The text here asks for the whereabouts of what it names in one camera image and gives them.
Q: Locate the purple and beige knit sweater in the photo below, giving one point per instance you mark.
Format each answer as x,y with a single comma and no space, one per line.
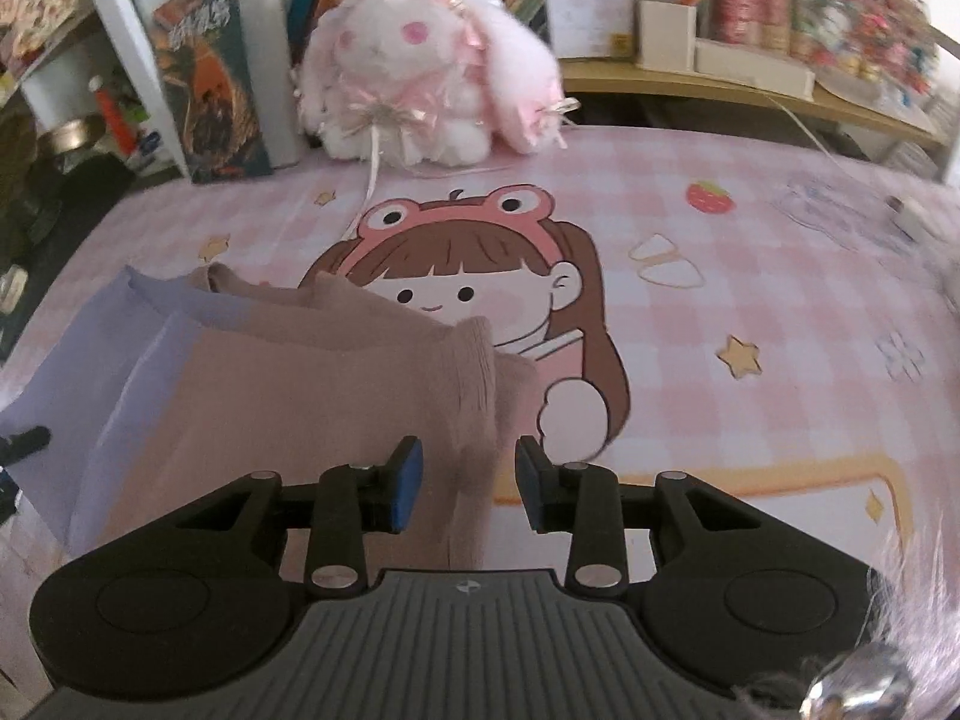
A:
300,405

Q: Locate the white shallow tray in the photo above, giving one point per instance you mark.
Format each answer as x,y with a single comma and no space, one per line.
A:
750,69

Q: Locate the clear plastic packet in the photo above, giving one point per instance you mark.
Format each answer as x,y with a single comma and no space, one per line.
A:
832,206

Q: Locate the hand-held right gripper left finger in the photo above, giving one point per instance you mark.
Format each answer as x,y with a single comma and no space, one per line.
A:
405,484

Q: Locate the white shelf frame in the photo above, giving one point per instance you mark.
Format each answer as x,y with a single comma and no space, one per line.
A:
135,52

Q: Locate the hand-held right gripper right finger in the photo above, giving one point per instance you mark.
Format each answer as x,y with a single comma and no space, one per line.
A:
534,484

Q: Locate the white tape roll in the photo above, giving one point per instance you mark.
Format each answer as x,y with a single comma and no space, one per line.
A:
11,292

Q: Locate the row of patterned tape rolls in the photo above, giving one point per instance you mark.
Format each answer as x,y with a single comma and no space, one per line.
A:
757,0

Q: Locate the wooden shelf board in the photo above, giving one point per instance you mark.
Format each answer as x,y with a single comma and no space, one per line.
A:
712,86

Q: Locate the white pink plush bunny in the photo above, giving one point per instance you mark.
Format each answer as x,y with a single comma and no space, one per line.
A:
397,52

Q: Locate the pink checked cartoon desk mat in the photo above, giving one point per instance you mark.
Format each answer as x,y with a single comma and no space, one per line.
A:
750,300

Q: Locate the white pen holder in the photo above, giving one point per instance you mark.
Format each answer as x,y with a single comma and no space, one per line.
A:
664,34

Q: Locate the metal bowl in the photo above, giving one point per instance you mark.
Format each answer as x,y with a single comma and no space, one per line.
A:
71,136

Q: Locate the small white plug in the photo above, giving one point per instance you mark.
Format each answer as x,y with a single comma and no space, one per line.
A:
911,217

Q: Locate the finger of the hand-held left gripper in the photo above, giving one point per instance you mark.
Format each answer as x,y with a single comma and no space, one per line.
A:
26,444

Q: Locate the olive green bag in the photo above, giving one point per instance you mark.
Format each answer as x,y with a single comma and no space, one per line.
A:
15,165

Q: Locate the dark illustrated boxed book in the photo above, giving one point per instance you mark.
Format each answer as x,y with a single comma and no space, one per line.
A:
210,90

